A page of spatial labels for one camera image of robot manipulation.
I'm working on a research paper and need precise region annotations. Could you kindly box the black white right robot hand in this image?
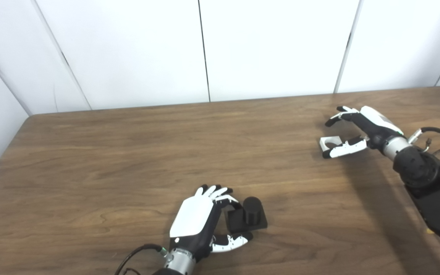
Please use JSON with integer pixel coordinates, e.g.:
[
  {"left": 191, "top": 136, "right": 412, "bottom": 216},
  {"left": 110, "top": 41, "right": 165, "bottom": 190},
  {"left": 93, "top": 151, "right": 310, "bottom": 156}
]
[{"left": 322, "top": 106, "right": 404, "bottom": 159}]

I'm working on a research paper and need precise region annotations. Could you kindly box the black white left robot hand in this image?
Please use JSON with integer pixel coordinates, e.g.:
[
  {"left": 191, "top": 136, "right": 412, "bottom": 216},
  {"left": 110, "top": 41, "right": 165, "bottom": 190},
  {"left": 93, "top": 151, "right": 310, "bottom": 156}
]
[{"left": 169, "top": 185, "right": 254, "bottom": 262}]

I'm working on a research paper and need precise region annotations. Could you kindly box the white square piece with hole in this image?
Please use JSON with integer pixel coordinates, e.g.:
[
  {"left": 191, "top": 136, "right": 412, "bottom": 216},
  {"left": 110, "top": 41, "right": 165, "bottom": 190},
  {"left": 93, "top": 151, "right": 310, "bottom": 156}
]
[{"left": 319, "top": 136, "right": 343, "bottom": 152}]

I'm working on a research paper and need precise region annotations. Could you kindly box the black peg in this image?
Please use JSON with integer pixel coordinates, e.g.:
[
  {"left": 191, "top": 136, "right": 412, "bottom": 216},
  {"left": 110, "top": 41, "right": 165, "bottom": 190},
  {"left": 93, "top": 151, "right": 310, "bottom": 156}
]
[{"left": 225, "top": 197, "right": 268, "bottom": 233}]

